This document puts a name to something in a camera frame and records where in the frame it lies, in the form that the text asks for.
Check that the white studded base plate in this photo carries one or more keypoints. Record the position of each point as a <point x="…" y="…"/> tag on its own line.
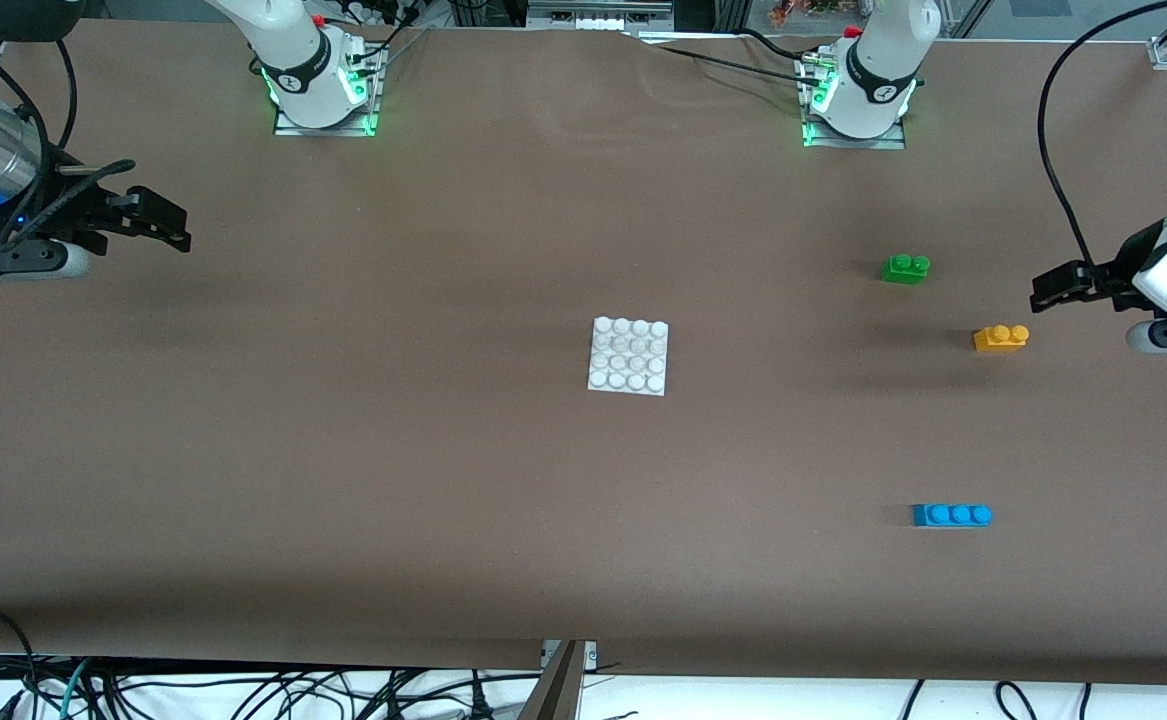
<point x="628" y="360"/>

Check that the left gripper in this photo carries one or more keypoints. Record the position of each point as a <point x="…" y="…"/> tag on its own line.
<point x="1111" y="277"/>

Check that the yellow two-stud block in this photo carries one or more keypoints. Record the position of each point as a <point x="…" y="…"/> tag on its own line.
<point x="998" y="340"/>

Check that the metal table edge bracket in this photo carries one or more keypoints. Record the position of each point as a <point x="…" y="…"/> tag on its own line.
<point x="558" y="690"/>

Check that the grey power strip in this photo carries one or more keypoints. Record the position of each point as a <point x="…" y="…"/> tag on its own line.
<point x="593" y="18"/>

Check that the green two-stud block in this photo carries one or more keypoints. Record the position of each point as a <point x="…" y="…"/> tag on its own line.
<point x="903" y="270"/>

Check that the brown paper table cover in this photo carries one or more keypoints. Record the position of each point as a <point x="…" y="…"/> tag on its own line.
<point x="583" y="200"/>

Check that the blue three-stud block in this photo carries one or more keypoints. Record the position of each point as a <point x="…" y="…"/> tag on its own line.
<point x="948" y="515"/>

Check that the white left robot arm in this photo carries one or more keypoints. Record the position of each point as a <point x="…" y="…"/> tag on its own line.
<point x="883" y="60"/>

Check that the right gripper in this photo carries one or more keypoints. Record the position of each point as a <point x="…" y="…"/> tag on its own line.
<point x="63" y="208"/>

